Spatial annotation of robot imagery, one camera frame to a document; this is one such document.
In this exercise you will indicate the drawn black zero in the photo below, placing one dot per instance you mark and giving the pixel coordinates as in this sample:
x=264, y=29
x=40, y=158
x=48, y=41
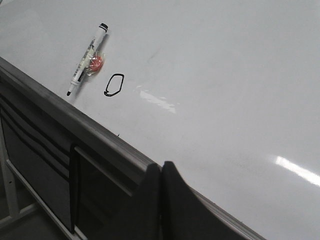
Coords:
x=114, y=85

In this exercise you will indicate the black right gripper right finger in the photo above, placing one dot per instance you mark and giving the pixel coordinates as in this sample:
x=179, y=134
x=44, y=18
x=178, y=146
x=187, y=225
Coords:
x=183, y=216

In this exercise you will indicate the dark cabinet panel with rail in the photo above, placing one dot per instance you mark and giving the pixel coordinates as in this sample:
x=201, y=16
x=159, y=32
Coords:
x=43, y=136

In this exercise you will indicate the white whiteboard with grey frame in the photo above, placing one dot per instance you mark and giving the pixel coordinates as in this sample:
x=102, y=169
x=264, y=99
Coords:
x=228, y=90

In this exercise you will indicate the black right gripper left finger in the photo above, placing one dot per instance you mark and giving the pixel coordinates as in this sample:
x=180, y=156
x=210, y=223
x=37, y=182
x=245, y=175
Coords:
x=139, y=219

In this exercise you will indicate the white stand leg frame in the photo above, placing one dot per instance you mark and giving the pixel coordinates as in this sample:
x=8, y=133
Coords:
x=15, y=213

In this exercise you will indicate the black whiteboard marker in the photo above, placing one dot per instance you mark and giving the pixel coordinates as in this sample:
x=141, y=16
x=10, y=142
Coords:
x=87, y=57

